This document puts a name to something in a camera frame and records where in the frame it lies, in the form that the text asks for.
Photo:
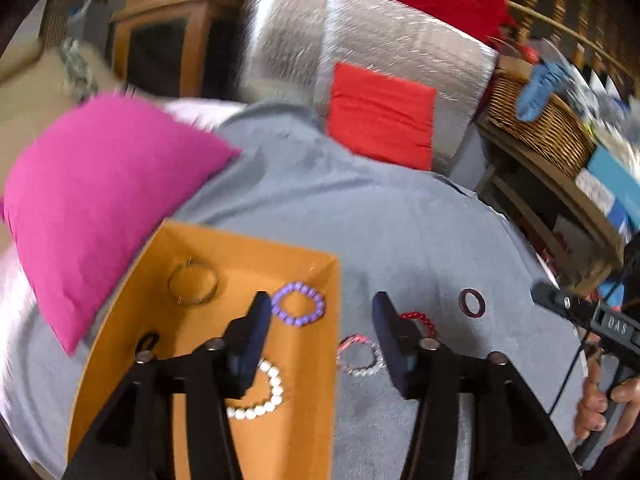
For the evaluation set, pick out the dark red bangle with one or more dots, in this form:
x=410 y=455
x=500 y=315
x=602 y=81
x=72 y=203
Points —
x=481 y=305

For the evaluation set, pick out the black bangle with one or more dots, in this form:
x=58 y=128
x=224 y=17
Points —
x=141 y=342

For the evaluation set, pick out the gold metal bangle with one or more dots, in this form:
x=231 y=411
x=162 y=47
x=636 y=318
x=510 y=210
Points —
x=195 y=301

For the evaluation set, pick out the striped cloth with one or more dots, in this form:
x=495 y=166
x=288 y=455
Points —
x=77 y=70

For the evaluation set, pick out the small red square pillow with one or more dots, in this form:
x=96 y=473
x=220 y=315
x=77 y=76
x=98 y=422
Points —
x=380 y=115

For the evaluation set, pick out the blue cloth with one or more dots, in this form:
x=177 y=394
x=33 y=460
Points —
x=537 y=90

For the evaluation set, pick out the silver foil insulation board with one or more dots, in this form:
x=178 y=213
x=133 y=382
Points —
x=375 y=30

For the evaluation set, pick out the wicker basket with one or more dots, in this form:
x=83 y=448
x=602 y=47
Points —
x=550 y=130

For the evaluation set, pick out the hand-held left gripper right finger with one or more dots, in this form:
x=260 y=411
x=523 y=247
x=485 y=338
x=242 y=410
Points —
x=392 y=345

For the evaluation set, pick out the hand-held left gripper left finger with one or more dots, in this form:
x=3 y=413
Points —
x=252 y=340

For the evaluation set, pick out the orange cardboard box tray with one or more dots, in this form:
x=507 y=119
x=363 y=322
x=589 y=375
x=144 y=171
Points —
x=240 y=260

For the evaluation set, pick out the wooden cabinet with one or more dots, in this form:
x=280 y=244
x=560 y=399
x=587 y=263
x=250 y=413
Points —
x=200 y=5

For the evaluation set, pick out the person's right hand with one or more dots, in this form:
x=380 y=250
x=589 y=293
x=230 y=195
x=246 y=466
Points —
x=590 y=400

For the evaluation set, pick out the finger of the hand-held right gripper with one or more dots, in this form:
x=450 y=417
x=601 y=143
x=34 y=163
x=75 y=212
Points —
x=555 y=297

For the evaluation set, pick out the blue box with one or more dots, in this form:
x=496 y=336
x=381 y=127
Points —
x=615 y=175

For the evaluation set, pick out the pink pillow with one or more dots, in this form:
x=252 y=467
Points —
x=100 y=185

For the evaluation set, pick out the wooden side table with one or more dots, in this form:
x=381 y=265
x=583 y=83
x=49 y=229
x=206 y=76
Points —
x=565 y=185

